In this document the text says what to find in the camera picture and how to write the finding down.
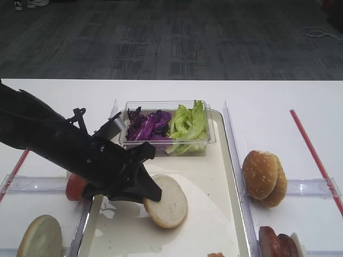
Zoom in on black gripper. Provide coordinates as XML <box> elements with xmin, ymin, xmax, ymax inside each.
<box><xmin>64</xmin><ymin>108</ymin><xmax>162</xmax><ymax>202</ymax></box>

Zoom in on bun half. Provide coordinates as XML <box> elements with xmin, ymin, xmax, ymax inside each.
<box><xmin>17</xmin><ymin>215</ymin><xmax>63</xmax><ymax>257</ymax></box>
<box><xmin>143</xmin><ymin>174</ymin><xmax>188</xmax><ymax>229</ymax></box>

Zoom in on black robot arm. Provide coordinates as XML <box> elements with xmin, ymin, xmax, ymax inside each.
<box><xmin>1</xmin><ymin>85</ymin><xmax>162</xmax><ymax>202</ymax></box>

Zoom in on red tomato slices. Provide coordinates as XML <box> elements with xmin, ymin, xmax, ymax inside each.
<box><xmin>65</xmin><ymin>173</ymin><xmax>89</xmax><ymax>201</ymax></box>

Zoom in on green lettuce leaves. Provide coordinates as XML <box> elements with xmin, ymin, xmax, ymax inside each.
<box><xmin>166</xmin><ymin>100</ymin><xmax>208</xmax><ymax>155</ymax></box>

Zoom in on brown meat patty rear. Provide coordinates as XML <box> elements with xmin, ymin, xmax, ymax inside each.
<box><xmin>278</xmin><ymin>233</ymin><xmax>299</xmax><ymax>257</ymax></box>

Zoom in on purple cabbage leaves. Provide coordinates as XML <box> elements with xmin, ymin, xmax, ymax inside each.
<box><xmin>126</xmin><ymin>107</ymin><xmax>172</xmax><ymax>141</ymax></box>

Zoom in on clear plastic salad container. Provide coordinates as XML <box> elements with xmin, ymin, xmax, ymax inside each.
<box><xmin>117</xmin><ymin>100</ymin><xmax>216</xmax><ymax>156</ymax></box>

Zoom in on left red strip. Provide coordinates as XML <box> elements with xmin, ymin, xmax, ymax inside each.
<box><xmin>0</xmin><ymin>149</ymin><xmax>29</xmax><ymax>202</ymax></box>

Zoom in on red strip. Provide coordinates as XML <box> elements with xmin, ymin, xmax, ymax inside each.
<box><xmin>289</xmin><ymin>109</ymin><xmax>342</xmax><ymax>215</ymax></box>
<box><xmin>0</xmin><ymin>149</ymin><xmax>29</xmax><ymax>202</ymax></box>

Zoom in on silver metal tray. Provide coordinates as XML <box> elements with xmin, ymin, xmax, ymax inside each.
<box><xmin>79</xmin><ymin>111</ymin><xmax>249</xmax><ymax>256</ymax></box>

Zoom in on orange food scrap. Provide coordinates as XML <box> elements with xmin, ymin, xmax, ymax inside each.
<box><xmin>207</xmin><ymin>252</ymin><xmax>225</xmax><ymax>257</ymax></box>

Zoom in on sesame top bun front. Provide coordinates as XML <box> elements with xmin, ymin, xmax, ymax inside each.
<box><xmin>242</xmin><ymin>150</ymin><xmax>278</xmax><ymax>200</ymax></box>

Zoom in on sesame bun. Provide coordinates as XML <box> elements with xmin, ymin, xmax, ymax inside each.
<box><xmin>260</xmin><ymin>154</ymin><xmax>287</xmax><ymax>208</ymax></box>
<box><xmin>242</xmin><ymin>150</ymin><xmax>278</xmax><ymax>200</ymax></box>

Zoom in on sesame top bun rear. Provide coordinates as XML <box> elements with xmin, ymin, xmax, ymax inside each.
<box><xmin>260</xmin><ymin>154</ymin><xmax>287</xmax><ymax>208</ymax></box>

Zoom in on right red strip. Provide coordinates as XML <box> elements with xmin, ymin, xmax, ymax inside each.
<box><xmin>289</xmin><ymin>109</ymin><xmax>342</xmax><ymax>215</ymax></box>

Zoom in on white shoes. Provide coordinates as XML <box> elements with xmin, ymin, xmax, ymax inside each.
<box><xmin>13</xmin><ymin>0</ymin><xmax>50</xmax><ymax>11</ymax></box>

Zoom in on white plastic patty stopper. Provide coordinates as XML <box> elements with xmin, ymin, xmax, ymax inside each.
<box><xmin>290</xmin><ymin>232</ymin><xmax>308</xmax><ymax>257</ymax></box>

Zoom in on clear tomato holder rail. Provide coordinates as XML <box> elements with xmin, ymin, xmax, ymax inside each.
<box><xmin>1</xmin><ymin>175</ymin><xmax>68</xmax><ymax>194</ymax></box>

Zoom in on right clear vertical rail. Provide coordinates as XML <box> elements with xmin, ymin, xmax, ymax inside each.
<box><xmin>223</xmin><ymin>101</ymin><xmax>261</xmax><ymax>256</ymax></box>

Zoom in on clear right bun rail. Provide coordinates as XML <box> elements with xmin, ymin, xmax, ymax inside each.
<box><xmin>286</xmin><ymin>178</ymin><xmax>342</xmax><ymax>198</ymax></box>

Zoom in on clear patty holder rail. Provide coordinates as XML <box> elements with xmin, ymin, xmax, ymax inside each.
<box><xmin>306</xmin><ymin>251</ymin><xmax>343</xmax><ymax>257</ymax></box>

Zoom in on white cable on floor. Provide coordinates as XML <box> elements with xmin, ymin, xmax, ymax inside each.
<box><xmin>299</xmin><ymin>26</ymin><xmax>343</xmax><ymax>42</ymax></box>

